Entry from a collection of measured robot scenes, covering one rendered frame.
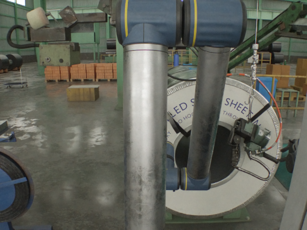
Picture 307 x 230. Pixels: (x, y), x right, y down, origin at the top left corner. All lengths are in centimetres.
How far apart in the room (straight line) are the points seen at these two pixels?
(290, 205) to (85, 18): 129
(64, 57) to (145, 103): 83
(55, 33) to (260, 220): 232
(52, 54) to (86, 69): 1123
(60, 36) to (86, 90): 626
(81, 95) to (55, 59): 634
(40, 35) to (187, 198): 157
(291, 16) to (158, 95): 196
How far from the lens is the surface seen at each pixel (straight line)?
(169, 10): 70
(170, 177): 113
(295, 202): 53
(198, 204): 209
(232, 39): 73
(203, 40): 72
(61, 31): 146
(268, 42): 267
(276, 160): 185
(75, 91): 778
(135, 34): 69
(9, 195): 195
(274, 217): 268
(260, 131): 175
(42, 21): 148
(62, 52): 142
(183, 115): 173
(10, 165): 183
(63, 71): 1303
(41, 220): 261
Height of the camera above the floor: 154
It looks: 15 degrees down
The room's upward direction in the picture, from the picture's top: straight up
